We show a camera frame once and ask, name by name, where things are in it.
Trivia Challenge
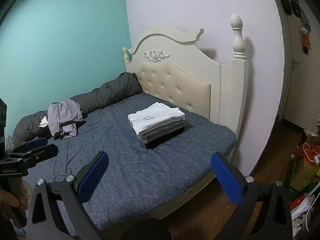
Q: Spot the cream bed headboard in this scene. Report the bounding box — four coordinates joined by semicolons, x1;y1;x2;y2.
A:
122;14;249;160

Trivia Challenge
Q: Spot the white long-sleeve shirt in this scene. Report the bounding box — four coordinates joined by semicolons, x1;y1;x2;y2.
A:
127;102;186;136

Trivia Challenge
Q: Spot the cream door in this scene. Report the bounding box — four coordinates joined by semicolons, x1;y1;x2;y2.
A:
276;0;315;130

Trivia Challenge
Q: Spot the orange hanging item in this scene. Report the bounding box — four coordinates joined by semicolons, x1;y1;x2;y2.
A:
301;26;312;54

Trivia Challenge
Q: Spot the folded grey garment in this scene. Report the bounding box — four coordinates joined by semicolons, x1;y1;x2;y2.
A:
139;121;187;143

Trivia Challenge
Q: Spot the orange cable bundle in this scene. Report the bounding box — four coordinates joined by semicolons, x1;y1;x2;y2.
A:
295;142;320;167

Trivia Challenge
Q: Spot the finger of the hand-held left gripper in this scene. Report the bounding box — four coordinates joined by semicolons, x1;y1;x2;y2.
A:
15;144;59;167
4;137;49;155

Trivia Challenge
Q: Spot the brown paper bag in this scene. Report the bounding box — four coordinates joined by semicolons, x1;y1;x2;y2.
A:
302;127;320;152

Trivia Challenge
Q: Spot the person's left forearm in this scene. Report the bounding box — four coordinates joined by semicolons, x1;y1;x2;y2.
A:
0;215;27;240

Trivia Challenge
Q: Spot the person's black-clad leg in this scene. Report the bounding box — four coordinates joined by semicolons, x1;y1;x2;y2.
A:
124;217;174;240

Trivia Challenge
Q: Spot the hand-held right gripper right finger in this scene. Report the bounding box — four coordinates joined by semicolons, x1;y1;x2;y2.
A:
211;151;293;240

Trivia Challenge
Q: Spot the grey hanging cloth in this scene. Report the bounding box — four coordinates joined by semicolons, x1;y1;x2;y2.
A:
300;7;312;30

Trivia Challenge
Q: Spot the person's left hand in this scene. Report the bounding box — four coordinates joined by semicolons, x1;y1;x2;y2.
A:
0;182;32;221

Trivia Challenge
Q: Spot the bed with blue-grey sheet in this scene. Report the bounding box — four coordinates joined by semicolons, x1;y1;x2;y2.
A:
24;92;237;238

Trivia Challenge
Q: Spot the grey jacket with black trim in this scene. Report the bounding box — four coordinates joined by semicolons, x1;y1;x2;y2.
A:
47;99;87;140

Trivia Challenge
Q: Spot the white and red bottle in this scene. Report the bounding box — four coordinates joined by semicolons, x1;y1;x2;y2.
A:
290;194;316;220

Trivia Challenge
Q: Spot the dark grey rolled duvet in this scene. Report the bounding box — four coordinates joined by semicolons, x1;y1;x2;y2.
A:
12;72;142;145

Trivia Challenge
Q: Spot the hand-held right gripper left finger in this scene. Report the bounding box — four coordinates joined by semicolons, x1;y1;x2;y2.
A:
26;151;110;240

